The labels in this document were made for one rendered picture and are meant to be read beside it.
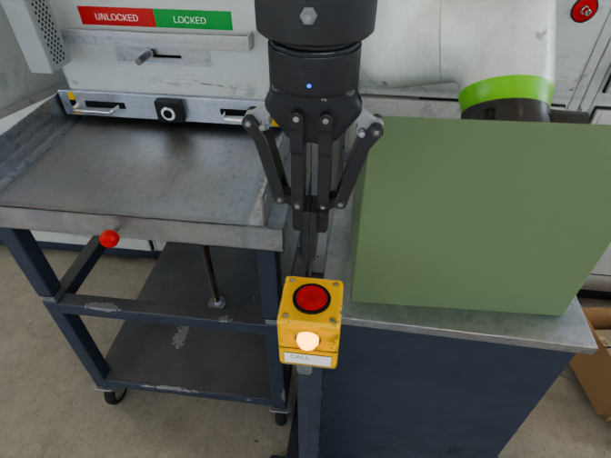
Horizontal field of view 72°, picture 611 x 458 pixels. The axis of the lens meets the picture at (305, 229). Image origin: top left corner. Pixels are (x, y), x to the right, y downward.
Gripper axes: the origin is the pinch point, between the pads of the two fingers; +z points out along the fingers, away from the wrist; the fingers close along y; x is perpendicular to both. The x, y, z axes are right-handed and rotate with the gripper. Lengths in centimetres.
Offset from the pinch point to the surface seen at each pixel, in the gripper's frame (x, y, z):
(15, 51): -64, 82, 6
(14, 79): -61, 83, 12
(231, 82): -53, 23, 6
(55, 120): -48, 65, 16
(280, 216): -22.5, 7.7, 17.6
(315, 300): 0.4, -0.8, 11.7
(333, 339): 3.7, -3.6, 14.9
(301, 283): -2.7, 1.3, 12.3
